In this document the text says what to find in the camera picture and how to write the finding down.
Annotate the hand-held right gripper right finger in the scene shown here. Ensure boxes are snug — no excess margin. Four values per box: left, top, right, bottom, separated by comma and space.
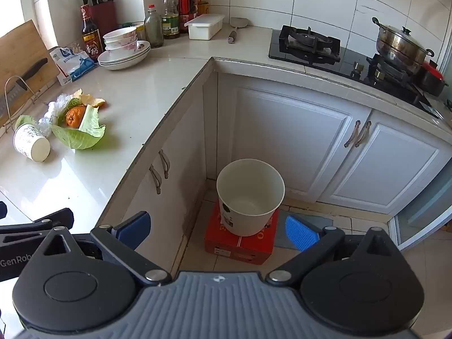
266, 215, 403, 286

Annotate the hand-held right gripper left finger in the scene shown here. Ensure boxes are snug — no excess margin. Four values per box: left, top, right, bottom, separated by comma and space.
42, 211, 172, 287

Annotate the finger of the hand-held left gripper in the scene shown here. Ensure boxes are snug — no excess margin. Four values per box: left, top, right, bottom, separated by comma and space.
0, 208, 75, 246

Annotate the white plastic bucket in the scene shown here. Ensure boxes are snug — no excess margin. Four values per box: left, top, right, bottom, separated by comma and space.
216, 159, 285, 236

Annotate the white paper cup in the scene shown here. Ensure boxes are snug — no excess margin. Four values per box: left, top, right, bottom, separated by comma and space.
13, 123, 51, 163

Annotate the large green cabbage leaf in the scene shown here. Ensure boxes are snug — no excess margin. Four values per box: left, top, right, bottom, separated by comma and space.
51, 106, 107, 150

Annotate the small green cabbage leaf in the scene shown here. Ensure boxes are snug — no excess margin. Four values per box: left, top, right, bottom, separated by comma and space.
14, 115, 38, 131

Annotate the mandarin orange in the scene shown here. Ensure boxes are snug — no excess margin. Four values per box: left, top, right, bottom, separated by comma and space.
66, 106, 86, 128

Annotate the clear plastic wrap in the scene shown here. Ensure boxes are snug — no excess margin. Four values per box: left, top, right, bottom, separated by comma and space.
37, 94, 71, 136

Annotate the orange peel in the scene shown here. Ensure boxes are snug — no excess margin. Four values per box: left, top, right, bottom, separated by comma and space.
72, 89, 107, 108

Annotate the white cabinet door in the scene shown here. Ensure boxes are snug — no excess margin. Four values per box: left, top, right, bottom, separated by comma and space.
159, 78, 212, 227
122, 159, 170, 255
217, 74, 371, 202
320, 109, 452, 216

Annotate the red mat under bin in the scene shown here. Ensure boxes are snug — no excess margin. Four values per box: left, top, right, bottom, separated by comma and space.
205, 199, 279, 265

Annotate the white blue salt bag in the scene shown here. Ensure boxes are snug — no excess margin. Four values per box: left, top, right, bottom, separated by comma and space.
49, 46, 97, 86

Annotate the white floral bowl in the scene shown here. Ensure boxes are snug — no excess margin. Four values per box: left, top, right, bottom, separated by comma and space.
105, 37, 138, 51
106, 42, 138, 58
103, 26, 137, 43

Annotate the bamboo cutting board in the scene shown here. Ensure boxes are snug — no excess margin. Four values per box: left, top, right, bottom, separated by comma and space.
0, 19, 60, 114

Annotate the black glass gas stove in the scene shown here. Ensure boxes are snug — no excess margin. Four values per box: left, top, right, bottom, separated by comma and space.
268, 25, 446, 119

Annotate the white floral plate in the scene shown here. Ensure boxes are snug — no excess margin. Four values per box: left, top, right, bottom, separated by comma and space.
99, 40, 151, 62

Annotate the dark vinegar bottle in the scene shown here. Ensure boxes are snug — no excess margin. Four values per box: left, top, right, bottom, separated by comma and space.
81, 4, 104, 62

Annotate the glass bottle with red cap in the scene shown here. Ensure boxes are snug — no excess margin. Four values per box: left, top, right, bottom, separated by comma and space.
145, 5, 164, 48

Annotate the black pot with red lid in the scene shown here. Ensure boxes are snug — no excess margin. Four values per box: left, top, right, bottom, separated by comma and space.
415, 61, 448, 97

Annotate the oil bottle with green label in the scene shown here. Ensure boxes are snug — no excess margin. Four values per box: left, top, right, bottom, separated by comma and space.
162, 0, 180, 39

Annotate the dark red knife block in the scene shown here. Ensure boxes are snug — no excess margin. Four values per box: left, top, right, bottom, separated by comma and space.
88, 2, 117, 39

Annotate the white plastic lidded container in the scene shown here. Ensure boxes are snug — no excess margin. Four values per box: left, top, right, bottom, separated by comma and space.
184, 13, 225, 40

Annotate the steel pot with lid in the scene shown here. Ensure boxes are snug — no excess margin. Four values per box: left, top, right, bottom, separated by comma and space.
371, 17, 434, 75

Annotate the bottle with red label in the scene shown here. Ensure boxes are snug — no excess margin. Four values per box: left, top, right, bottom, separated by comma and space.
177, 0, 198, 33

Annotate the metal cabinet handle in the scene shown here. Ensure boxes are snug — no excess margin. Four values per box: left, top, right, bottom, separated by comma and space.
344, 120, 361, 148
354, 121, 372, 148
159, 149, 171, 179
149, 164, 162, 195

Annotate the metal wire rack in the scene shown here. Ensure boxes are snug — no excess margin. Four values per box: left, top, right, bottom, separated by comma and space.
3, 76, 50, 128

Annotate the steel kitchen knife black handle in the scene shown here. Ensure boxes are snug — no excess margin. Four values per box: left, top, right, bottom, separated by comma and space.
0, 57, 48, 121

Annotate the metal handled spatula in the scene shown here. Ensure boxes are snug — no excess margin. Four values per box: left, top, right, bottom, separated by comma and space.
228, 17, 248, 45

